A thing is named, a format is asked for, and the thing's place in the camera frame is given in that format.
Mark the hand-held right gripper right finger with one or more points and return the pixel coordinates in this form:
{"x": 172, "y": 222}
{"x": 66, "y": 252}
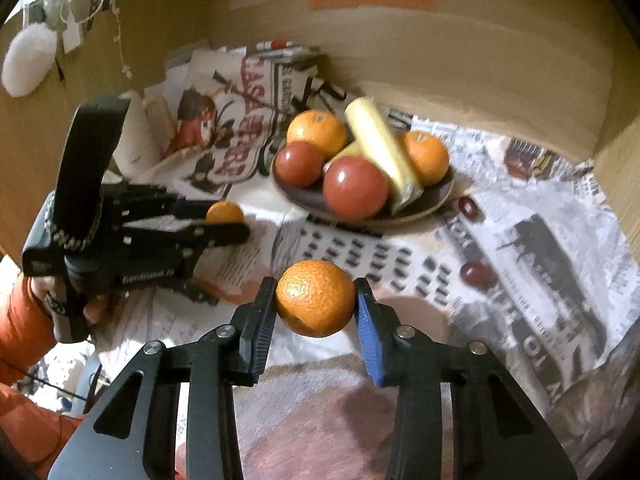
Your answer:
{"x": 368, "y": 332}

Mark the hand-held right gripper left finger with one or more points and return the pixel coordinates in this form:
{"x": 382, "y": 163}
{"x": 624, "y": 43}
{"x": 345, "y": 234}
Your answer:
{"x": 262, "y": 332}

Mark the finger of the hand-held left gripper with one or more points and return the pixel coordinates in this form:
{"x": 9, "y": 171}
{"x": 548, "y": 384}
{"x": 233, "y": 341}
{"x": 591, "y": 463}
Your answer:
{"x": 192, "y": 210}
{"x": 220, "y": 236}

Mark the small orange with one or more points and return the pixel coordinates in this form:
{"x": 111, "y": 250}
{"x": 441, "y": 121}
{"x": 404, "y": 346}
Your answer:
{"x": 315, "y": 299}
{"x": 225, "y": 212}

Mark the dark round plate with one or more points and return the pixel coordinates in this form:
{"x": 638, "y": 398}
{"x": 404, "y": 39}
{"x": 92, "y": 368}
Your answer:
{"x": 425, "y": 205}

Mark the large red tomato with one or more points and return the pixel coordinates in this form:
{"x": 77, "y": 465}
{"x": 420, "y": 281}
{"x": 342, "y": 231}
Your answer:
{"x": 355, "y": 187}

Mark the large orange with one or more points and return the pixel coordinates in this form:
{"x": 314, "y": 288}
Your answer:
{"x": 316, "y": 129}

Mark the short sugarcane piece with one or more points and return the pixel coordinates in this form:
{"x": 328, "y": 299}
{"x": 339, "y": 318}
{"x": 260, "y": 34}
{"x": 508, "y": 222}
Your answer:
{"x": 347, "y": 151}

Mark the long sugarcane piece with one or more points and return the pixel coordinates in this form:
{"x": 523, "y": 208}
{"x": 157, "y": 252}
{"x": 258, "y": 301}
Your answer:
{"x": 380, "y": 145}

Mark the medium orange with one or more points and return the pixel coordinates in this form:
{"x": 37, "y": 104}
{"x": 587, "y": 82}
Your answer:
{"x": 426, "y": 156}

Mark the person's left hand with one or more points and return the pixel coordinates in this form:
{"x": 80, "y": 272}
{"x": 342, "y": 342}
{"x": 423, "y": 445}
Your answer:
{"x": 96, "y": 308}

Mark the reddish patterned cloth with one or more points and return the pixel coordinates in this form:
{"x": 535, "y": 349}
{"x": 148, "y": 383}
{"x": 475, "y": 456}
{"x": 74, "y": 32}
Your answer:
{"x": 320, "y": 420}

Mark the printed poster sheet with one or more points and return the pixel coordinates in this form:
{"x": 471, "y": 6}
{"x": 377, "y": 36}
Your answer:
{"x": 250, "y": 110}

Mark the white fluffy earmuff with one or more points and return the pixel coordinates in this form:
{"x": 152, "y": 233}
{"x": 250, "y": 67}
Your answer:
{"x": 27, "y": 62}

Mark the stack of white papers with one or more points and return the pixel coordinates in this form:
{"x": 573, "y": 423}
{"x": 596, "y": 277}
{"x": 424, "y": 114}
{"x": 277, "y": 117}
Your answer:
{"x": 187, "y": 67}

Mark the white paper card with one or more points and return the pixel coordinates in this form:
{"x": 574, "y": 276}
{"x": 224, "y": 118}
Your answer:
{"x": 72, "y": 35}

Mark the newspaper print table cover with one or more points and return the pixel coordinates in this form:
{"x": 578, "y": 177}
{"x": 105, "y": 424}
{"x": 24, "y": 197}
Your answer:
{"x": 525, "y": 240}

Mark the red and white marker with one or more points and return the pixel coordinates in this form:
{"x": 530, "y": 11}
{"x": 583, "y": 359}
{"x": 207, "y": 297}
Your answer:
{"x": 275, "y": 45}

